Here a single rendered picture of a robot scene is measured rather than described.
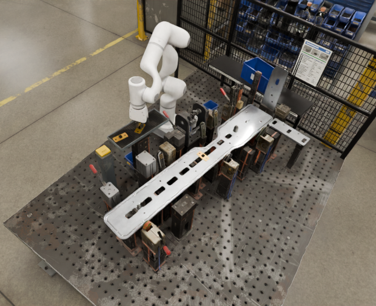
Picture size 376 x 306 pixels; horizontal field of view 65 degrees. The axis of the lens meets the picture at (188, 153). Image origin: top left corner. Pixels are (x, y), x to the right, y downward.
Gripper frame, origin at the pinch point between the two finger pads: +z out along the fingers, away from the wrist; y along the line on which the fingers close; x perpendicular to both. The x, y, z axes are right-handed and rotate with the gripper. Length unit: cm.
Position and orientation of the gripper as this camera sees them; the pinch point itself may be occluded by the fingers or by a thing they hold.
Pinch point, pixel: (139, 124)
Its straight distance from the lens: 177.4
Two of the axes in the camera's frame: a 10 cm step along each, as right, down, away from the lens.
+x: 3.1, -7.0, 6.4
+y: 9.5, 2.8, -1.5
